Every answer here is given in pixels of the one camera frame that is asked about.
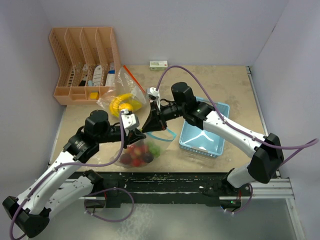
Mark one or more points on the black grey scraper tool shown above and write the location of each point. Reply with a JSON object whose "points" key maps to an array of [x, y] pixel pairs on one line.
{"points": [[84, 76]]}

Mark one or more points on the green white small box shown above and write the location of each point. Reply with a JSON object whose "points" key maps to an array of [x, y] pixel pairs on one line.
{"points": [[158, 65]]}

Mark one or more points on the yellow grey eraser block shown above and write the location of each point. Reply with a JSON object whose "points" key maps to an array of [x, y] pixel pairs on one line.
{"points": [[94, 96]]}

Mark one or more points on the green grape bunch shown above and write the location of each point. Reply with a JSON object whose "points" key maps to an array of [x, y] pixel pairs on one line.
{"points": [[154, 149]]}

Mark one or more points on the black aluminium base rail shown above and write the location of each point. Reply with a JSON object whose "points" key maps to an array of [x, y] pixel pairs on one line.
{"points": [[188, 188]]}

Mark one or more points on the light blue plastic basket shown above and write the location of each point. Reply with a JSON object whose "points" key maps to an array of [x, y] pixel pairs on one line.
{"points": [[199, 141]]}

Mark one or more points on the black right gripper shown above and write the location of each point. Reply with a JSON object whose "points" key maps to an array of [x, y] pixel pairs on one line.
{"points": [[154, 122]]}

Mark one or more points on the yellow banana bunch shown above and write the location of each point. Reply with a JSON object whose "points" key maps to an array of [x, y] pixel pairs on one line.
{"points": [[116, 101]]}

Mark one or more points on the peach desk organizer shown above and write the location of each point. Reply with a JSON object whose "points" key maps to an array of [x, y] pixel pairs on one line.
{"points": [[75, 46]]}

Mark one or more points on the clear blue-zipper bag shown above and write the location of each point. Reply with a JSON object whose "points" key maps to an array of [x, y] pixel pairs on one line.
{"points": [[161, 138]]}

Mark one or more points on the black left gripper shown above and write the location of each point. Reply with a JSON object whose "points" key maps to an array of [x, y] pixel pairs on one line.
{"points": [[134, 135]]}

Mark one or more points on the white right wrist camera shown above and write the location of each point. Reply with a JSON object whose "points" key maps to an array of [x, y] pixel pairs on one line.
{"points": [[154, 95]]}

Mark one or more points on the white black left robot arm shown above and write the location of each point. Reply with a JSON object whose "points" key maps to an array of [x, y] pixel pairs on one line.
{"points": [[33, 209]]}

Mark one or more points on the yellow mango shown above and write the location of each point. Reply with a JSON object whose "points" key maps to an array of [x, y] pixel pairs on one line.
{"points": [[125, 106]]}

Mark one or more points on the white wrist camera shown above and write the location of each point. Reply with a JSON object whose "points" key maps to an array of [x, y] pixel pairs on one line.
{"points": [[129, 121], [154, 95]]}

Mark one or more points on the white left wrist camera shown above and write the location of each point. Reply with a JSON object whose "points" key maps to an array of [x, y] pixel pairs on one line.
{"points": [[129, 121]]}

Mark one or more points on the dark purple plum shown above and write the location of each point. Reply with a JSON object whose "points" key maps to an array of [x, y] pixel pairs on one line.
{"points": [[148, 157]]}

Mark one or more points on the clear orange-zipper bag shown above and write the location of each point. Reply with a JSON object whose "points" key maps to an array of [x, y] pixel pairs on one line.
{"points": [[124, 83]]}

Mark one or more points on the white striped card pack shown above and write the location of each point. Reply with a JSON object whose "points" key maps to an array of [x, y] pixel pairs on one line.
{"points": [[97, 76]]}

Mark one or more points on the white blue boxed item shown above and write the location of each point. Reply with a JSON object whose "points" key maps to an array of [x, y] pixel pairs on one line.
{"points": [[111, 75]]}

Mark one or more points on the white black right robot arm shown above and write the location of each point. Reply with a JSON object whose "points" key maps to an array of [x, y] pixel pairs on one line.
{"points": [[264, 151]]}

